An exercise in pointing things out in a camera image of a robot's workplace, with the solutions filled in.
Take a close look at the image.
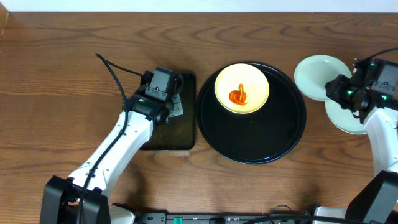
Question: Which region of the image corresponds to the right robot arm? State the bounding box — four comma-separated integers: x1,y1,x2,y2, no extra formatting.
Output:
325,56,397,223

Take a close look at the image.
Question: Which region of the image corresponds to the pale green plate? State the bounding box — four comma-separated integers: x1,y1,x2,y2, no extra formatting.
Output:
294,55,352,101

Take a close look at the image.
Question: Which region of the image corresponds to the black rectangular tray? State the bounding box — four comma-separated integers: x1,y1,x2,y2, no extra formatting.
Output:
141,73,196,151

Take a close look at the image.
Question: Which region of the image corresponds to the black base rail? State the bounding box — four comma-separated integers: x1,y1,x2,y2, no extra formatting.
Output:
136,203,346,224

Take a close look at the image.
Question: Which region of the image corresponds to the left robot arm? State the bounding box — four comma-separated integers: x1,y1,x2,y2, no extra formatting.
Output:
40,94,183,223

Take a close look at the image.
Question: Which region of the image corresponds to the light blue plate front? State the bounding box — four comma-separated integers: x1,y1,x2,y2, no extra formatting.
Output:
325,100,367,135

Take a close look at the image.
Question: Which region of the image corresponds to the yellow plate with sauce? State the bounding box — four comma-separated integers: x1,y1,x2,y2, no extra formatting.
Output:
214,63,271,114

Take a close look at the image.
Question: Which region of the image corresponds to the round black tray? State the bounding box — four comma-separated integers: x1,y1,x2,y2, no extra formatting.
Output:
195,62,307,164

